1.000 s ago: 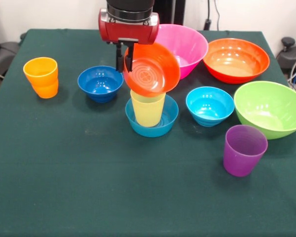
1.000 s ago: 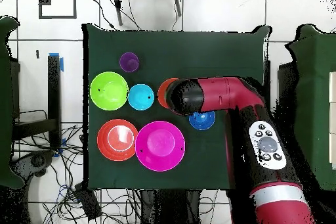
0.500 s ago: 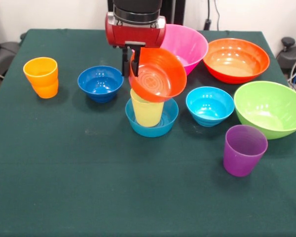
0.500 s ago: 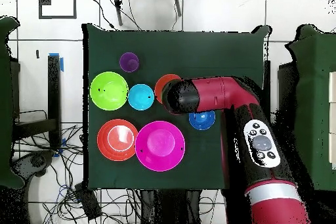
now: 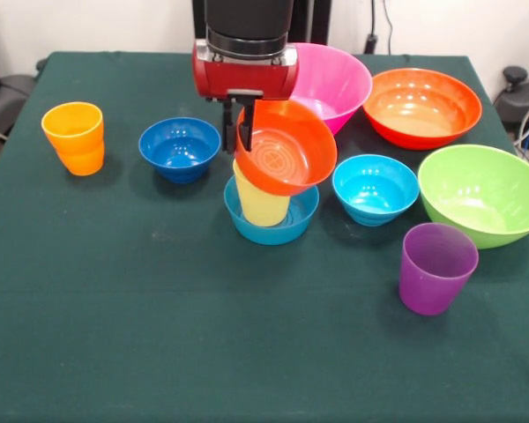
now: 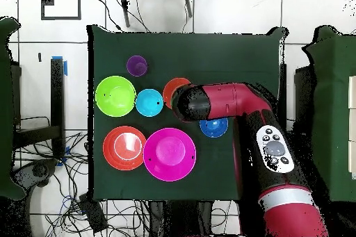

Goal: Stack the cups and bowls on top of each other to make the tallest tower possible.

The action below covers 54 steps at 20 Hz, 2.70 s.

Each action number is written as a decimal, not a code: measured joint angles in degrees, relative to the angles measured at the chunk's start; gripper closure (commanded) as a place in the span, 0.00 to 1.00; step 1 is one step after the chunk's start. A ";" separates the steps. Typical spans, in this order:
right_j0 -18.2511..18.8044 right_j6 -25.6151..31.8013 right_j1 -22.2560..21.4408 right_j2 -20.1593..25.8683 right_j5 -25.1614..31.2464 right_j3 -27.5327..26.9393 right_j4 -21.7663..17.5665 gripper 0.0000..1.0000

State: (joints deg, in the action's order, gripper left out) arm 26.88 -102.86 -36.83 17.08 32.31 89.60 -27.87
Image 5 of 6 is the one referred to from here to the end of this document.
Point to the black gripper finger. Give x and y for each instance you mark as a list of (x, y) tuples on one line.
[(228, 128), (247, 128)]

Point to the dark green table cloth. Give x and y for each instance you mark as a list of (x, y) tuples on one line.
[(247, 330)]

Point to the small orange bowl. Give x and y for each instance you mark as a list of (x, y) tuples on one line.
[(300, 145)]

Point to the small cyan bowl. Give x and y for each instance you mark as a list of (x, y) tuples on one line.
[(374, 202)]

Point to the large lime green bowl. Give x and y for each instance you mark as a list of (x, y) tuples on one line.
[(476, 198)]

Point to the yellow plastic cup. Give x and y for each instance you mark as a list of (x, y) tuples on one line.
[(260, 207)]

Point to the orange plastic cup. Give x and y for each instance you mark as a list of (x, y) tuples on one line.
[(77, 150)]

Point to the purple plastic cup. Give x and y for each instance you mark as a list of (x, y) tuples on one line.
[(432, 286)]

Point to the medium blue bowl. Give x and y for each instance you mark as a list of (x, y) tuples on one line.
[(304, 211)]

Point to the small dark blue bowl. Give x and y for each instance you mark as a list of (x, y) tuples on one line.
[(181, 152)]

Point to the large pink bowl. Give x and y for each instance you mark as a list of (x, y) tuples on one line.
[(339, 79)]

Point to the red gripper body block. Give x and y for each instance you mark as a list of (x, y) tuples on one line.
[(247, 79)]

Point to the large red-orange bowl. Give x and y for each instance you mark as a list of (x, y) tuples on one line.
[(423, 110)]

